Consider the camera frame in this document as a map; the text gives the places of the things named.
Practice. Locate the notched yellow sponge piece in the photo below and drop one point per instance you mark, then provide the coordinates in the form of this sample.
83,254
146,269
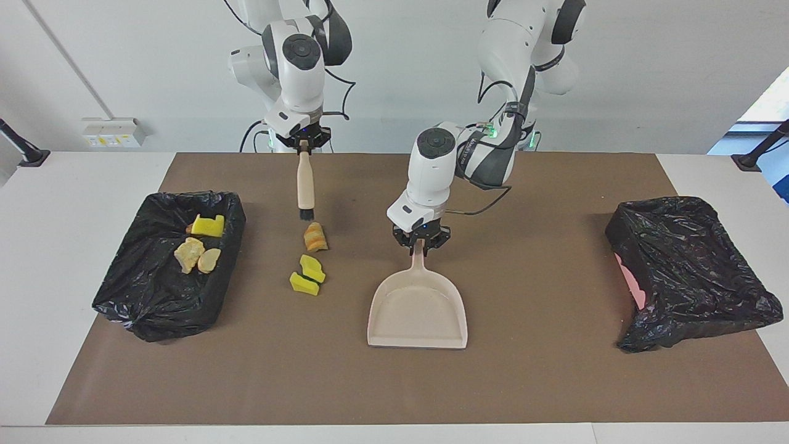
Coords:
208,227

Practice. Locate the black camera stand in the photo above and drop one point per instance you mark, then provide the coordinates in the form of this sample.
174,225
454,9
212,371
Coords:
747,161
34,157

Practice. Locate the pink plastic bin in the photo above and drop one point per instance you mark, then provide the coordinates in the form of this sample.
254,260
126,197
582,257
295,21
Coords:
633,287

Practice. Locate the striped orange bread piece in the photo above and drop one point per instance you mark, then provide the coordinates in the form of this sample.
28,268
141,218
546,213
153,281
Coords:
315,238

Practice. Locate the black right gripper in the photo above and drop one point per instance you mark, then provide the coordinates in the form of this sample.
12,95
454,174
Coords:
322,135

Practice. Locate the yellow green sponge piece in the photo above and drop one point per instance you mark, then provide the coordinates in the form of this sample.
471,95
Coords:
303,284

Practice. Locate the white wall socket box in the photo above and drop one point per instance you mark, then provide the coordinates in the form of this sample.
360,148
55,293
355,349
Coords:
114,132

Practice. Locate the angular pale scrap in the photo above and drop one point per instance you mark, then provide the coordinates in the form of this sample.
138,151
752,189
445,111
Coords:
188,254

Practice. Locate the brown table mat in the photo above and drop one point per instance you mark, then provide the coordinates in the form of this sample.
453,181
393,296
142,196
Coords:
394,394

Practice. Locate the beige hand brush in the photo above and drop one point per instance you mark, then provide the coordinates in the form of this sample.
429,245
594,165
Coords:
305,185

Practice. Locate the beige plastic dustpan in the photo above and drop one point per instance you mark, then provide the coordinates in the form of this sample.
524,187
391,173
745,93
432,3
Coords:
416,314

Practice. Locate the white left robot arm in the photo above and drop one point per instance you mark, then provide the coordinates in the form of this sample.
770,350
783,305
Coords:
431,179

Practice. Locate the black plastic trash bag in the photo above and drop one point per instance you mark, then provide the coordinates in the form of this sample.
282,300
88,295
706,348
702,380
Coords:
154,296
690,265

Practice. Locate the rounded pale scrap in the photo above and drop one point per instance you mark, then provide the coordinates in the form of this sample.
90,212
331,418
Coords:
209,260

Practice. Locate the white wall conduit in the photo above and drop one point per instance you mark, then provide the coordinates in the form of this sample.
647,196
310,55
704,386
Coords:
63,52

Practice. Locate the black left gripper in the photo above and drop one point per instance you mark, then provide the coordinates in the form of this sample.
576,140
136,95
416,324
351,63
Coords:
441,234

